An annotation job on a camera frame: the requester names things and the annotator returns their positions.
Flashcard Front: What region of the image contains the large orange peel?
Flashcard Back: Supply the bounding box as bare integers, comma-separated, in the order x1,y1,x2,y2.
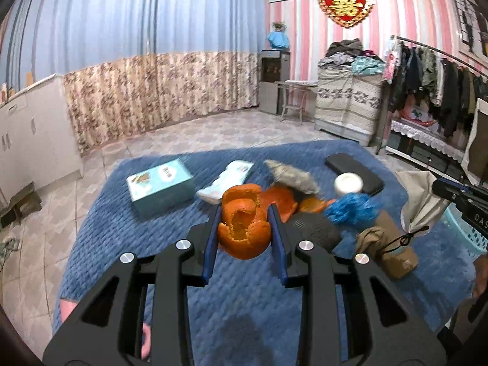
217,183,271,260

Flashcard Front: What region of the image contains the blue plastic wrapper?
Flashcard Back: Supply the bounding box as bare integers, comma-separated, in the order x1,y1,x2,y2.
324,193,380,226

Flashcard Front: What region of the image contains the brown paper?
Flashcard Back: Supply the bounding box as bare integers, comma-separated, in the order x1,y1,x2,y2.
356,226,388,258

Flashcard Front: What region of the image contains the chair with beige cover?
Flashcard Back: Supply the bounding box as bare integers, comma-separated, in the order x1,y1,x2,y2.
461,98,488,185

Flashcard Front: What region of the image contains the light blue plastic basket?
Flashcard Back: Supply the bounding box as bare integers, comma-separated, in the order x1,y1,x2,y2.
443,203,487,256

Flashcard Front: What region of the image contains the low shelf with lace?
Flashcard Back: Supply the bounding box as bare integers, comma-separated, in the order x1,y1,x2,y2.
384,119,465,182

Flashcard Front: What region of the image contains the teal tissue box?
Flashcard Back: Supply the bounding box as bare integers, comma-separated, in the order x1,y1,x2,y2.
127,159,195,218

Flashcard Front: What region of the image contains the brown phone case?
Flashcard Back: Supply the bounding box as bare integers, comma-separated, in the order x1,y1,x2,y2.
374,210,418,280

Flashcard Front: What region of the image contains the black phone case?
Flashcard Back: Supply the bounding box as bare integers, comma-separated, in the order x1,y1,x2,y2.
324,153,385,196

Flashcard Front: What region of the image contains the white tissue pack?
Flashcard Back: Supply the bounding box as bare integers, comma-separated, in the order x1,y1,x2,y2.
196,160,254,205

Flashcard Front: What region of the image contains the white round tin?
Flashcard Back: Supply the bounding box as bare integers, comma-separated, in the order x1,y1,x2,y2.
333,172,364,197

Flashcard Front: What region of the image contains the clothes rack with garments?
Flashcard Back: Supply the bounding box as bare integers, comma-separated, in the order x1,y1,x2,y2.
376,35,487,153

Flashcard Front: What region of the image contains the crumpled grey snack bag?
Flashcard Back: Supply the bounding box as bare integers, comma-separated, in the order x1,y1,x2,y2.
265,160,320,195

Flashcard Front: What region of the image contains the blue quilted blanket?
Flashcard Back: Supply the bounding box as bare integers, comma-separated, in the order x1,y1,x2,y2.
43,141,484,365

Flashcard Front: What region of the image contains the cloth covered cabinet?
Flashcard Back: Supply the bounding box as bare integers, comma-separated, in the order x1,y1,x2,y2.
314,66,382,146

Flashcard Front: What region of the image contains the white cabinet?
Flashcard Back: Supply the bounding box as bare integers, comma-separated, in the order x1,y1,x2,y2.
1,74,84,203

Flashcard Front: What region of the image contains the pile of folded clothes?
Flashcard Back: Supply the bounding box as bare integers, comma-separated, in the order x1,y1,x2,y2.
318,38,386,76

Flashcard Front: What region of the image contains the small folding table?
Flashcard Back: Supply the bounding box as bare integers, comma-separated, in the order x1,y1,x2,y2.
274,80,318,123

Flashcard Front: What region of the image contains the grey water dispenser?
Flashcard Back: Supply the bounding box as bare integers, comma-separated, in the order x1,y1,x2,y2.
258,49,290,115

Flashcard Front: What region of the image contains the blue floral curtain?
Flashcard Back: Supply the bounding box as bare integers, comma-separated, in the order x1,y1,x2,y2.
1,0,266,151

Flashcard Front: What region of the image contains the blue potted plant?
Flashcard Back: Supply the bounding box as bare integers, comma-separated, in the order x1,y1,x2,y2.
267,22,290,50

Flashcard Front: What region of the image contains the framed wall picture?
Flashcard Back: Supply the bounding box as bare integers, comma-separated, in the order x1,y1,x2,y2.
453,0,487,61

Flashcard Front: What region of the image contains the red heart wall decoration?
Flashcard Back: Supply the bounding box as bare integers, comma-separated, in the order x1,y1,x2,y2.
318,0,375,28

